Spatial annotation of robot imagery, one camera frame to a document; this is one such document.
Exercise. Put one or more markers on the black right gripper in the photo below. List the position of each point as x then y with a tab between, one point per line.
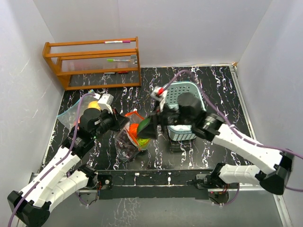
150	130

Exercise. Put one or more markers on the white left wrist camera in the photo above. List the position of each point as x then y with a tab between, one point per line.
104	101

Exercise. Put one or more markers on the wooden shelf rack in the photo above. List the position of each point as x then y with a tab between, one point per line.
68	59

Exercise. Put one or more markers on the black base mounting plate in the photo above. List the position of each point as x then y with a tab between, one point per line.
117	184

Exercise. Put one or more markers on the blue zip top bag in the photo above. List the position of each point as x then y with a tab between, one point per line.
72	115

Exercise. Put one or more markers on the white plastic basket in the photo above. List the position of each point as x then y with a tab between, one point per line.
181	132

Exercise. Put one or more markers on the yellow apple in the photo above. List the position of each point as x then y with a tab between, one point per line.
94	104

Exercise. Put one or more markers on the orange zip plastic bag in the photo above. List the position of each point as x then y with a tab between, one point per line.
134	117

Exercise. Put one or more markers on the pink white marker pen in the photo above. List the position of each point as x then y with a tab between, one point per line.
117	42

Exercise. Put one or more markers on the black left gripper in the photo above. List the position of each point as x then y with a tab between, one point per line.
119	121

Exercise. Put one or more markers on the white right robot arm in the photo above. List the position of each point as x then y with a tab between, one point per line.
269	167

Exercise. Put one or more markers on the purple grapes bunch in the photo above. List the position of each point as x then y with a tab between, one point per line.
124	147

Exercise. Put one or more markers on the green white marker pen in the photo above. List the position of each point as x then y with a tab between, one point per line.
118	60

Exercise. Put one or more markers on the orange pumpkin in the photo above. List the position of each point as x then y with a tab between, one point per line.
133	129

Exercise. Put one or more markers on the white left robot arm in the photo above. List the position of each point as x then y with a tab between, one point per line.
33	204

